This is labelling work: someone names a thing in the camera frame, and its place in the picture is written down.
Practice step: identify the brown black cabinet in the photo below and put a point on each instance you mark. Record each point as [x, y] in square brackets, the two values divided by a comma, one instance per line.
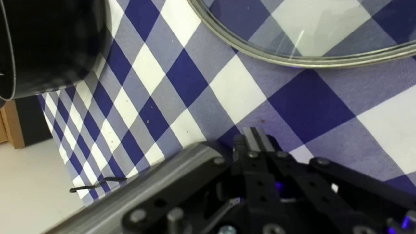
[22, 122]

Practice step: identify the silver toaster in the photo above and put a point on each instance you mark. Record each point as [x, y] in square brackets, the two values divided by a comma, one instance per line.
[104, 216]

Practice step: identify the glass pot lid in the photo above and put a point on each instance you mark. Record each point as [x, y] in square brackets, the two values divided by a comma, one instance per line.
[315, 34]

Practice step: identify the blue white checkered tablecloth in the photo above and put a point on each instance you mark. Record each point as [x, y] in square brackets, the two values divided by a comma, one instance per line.
[168, 81]

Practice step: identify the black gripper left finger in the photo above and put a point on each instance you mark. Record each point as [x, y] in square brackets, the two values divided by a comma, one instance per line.
[205, 200]

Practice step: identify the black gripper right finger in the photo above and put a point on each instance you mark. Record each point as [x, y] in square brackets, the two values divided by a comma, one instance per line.
[282, 195]

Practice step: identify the black cooking pot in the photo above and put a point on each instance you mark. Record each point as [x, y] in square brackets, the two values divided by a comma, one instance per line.
[48, 44]

